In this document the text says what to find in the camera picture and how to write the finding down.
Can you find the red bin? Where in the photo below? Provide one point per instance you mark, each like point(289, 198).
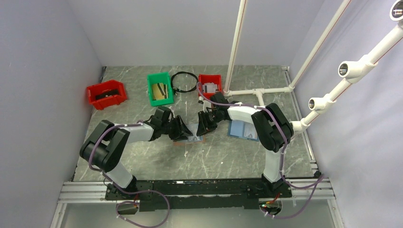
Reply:
point(106, 94)
point(204, 78)

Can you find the blue card holder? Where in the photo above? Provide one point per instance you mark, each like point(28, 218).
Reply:
point(243, 130)

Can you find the white cards in red bin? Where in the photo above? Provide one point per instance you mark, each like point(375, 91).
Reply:
point(210, 88)

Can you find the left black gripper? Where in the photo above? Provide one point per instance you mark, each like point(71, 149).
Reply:
point(185, 132)

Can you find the black base bar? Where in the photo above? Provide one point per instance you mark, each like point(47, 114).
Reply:
point(247, 193)

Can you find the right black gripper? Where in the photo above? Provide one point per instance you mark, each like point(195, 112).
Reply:
point(204, 126)

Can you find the right red bin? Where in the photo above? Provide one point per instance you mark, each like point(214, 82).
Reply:
point(204, 78)

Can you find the aluminium rail frame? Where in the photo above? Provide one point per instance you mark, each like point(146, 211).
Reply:
point(95, 191)

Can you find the green bin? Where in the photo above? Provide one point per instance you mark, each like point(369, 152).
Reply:
point(163, 77)

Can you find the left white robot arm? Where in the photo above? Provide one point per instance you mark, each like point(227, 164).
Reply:
point(104, 147)

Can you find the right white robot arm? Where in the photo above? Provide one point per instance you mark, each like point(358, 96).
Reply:
point(273, 130)

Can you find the brown card holder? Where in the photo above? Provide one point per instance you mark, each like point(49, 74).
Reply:
point(191, 139)

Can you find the gold card in green bin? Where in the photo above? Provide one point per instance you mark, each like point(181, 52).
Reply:
point(159, 91)

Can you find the left red bin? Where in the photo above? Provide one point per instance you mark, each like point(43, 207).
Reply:
point(106, 94)

